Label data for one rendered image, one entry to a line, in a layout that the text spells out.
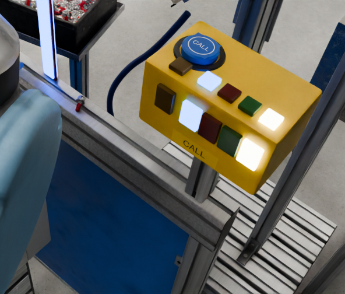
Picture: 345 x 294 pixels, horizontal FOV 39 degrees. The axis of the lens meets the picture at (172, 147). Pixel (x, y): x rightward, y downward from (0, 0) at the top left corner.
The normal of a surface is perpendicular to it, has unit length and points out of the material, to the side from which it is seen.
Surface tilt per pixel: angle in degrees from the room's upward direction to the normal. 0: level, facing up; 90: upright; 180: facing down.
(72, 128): 90
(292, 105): 0
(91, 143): 90
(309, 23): 0
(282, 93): 0
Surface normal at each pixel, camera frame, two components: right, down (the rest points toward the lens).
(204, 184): -0.61, 0.56
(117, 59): 0.13, -0.62
